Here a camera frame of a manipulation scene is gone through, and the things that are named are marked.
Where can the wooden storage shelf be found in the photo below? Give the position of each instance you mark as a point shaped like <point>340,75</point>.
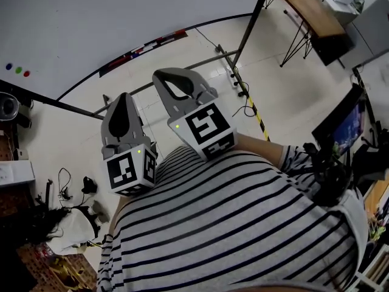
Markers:
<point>377,266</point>

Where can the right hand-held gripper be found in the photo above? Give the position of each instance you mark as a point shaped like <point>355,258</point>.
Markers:
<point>206,126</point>

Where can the grey white box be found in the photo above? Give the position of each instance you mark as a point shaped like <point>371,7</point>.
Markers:
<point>346,12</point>

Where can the person's left forearm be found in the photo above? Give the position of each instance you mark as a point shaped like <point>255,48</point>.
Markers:
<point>117,211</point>

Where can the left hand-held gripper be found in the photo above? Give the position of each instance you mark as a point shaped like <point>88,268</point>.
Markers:
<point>121,169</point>

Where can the red round magnet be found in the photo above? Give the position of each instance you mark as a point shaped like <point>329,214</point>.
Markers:
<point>26,73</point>

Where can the white power strip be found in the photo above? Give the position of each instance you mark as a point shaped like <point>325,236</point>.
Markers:
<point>234,75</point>

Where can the person's striped shirt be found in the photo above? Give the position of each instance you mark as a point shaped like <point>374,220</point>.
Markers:
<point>228,224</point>

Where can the red whiteboard marker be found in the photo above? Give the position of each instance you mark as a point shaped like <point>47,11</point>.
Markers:
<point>177,33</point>

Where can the black box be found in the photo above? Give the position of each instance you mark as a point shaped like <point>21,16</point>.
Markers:
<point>331,49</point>

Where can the grey cabinet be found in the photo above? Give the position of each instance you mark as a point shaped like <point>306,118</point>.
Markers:
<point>373,26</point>

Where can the black tripod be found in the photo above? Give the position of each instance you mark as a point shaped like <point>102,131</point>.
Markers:
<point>45,193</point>

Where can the grey round fan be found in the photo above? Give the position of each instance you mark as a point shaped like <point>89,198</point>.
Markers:
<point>7,105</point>

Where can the green round magnet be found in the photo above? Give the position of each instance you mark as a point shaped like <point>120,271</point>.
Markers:
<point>19,70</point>

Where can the black handheld device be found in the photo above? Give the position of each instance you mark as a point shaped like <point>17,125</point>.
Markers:
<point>88,185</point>

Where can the black computer monitor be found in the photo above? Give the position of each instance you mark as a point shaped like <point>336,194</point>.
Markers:
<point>349,123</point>

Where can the white whiteboard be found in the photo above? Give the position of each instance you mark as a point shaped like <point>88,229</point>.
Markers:
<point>91,17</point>

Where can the small grey box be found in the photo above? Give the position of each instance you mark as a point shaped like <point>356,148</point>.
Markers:
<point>21,154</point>

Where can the black office chair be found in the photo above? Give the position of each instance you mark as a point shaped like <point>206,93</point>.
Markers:
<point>370,157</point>

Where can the blue round magnet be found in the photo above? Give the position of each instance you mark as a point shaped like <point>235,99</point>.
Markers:
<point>8,66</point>

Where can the whiteboard marker tray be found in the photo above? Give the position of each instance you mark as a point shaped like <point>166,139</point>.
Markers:
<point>143,49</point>

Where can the black whiteboard stand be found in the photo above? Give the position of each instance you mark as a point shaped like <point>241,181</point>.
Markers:
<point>245,41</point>

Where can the person's right forearm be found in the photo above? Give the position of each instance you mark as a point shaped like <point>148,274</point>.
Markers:
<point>261,151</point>

